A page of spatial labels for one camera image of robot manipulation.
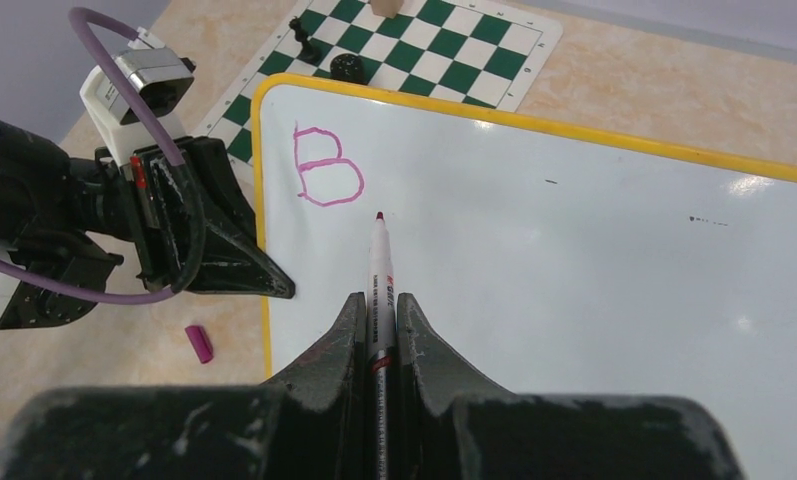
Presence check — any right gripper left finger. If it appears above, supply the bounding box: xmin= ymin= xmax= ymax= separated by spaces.
xmin=262 ymin=292 xmax=366 ymax=479

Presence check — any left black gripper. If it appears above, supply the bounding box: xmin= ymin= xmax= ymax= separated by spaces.
xmin=93 ymin=136 xmax=296 ymax=299

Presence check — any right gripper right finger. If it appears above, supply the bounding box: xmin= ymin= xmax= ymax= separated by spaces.
xmin=397 ymin=293 xmax=511 ymax=479

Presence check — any purple marker cap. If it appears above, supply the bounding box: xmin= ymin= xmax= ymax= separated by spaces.
xmin=184 ymin=325 xmax=214 ymax=364

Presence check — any purple whiteboard marker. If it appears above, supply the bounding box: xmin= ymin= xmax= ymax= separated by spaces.
xmin=366 ymin=212 xmax=397 ymax=479

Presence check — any yellow framed whiteboard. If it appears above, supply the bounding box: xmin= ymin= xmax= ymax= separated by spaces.
xmin=251 ymin=74 xmax=797 ymax=479

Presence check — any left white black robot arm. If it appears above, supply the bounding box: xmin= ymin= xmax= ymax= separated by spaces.
xmin=0 ymin=120 xmax=296 ymax=299

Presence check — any small black chess pawn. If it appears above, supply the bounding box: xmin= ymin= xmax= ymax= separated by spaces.
xmin=288 ymin=17 xmax=322 ymax=64

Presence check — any wooden chess cube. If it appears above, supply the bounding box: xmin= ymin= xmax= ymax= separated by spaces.
xmin=369 ymin=0 xmax=404 ymax=19

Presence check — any green white chessboard mat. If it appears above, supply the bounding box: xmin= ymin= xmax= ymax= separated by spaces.
xmin=193 ymin=0 xmax=563 ymax=181

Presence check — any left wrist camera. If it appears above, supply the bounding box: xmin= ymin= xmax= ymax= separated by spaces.
xmin=80 ymin=27 xmax=195 ymax=166

